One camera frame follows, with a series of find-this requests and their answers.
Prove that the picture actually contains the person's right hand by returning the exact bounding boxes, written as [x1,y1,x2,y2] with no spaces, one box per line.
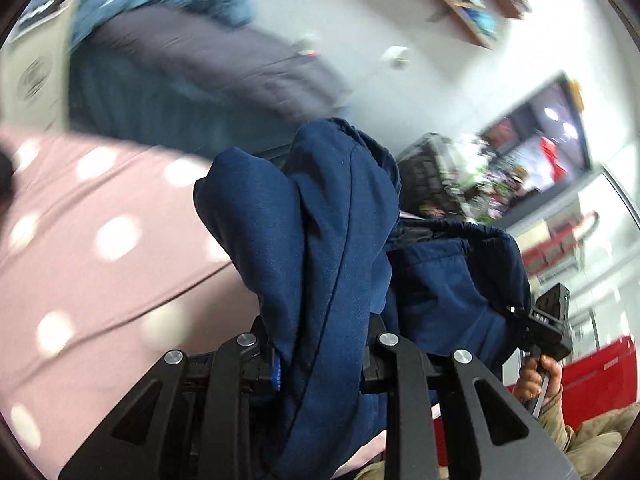
[512,354,563,405]

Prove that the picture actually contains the wall mounted television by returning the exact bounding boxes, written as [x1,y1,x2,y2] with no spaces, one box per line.
[478,74,591,192]

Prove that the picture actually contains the red storage box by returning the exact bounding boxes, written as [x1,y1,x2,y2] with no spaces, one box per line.
[432,336,639,468]

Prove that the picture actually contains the pink polka dot bedsheet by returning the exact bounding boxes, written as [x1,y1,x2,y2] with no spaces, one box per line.
[1,128,387,479]

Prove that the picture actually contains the black garment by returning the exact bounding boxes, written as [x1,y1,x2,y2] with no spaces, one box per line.
[0,151,14,214]

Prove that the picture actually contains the dark blue large garment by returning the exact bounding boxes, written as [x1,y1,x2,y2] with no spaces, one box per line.
[193,118,529,479]

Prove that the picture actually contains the khaki trousers of person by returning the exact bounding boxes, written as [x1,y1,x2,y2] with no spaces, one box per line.
[349,386,639,480]

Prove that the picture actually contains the beige air conditioner unit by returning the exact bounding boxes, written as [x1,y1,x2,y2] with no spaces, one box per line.
[1,0,74,131]

